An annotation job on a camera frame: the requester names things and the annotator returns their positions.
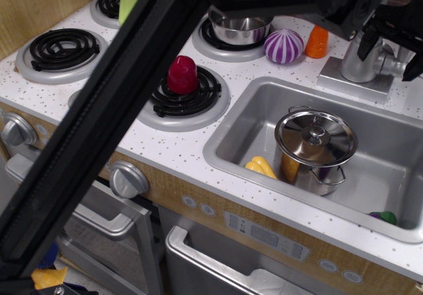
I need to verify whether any yellow toy banana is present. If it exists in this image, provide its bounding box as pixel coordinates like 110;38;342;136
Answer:
244;156;277;179

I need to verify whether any silver faucet lever handle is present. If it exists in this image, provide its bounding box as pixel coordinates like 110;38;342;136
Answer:
373;42;415;79

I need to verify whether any front right black burner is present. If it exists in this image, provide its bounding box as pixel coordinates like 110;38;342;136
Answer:
137;66;230;132

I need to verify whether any front left black burner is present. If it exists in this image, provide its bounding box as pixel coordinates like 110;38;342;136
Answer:
15;28;108;85

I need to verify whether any silver toy faucet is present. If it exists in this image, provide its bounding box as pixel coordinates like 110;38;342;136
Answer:
317;34;395;105

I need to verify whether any small steel bowl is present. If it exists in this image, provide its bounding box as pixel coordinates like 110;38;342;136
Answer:
208;9;274;46

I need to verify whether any red toy strawberry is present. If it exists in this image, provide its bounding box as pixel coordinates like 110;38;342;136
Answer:
167;56;199;95

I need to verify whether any silver oven door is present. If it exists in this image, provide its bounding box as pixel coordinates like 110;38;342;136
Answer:
4;152;165;295

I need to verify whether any silver front oven knob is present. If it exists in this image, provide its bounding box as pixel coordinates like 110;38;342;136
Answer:
109;160;150;199

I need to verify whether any rear left black burner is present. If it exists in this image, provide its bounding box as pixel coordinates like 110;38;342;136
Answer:
90;0;120;29

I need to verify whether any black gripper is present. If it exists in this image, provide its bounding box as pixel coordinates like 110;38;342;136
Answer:
357;0;422;81

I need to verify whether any silver oven knob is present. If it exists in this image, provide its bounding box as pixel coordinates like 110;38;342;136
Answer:
1;112;38;146
109;160;150;199

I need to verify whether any orange toy carrot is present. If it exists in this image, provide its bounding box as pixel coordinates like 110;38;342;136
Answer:
305;25;329;59

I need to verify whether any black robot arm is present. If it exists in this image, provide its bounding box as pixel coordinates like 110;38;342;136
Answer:
1;0;420;284

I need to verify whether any silver dishwasher door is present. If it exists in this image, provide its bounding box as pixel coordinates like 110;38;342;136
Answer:
164;225;351;295

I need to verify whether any grey toy sink basin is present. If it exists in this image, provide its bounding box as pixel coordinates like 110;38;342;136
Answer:
204;77;422;243

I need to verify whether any steel pot with lid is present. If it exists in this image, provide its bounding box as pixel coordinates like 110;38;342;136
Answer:
274;105;358;196

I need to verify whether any purple striped toy onion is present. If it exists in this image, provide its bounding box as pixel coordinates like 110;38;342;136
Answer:
264;28;304;64

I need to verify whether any silver stovetop knob front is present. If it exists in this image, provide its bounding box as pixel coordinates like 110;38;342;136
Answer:
67;90;81;108

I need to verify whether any silver left oven knob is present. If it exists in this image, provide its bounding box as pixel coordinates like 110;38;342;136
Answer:
1;112;38;146

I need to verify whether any green purple toy eggplant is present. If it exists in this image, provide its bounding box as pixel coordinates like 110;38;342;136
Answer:
369;211;397;226

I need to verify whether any yellow cloth on floor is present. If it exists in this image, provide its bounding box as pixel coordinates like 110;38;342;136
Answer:
31;267;67;290

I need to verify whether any blue object on floor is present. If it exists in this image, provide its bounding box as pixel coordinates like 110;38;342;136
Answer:
37;242;59;269

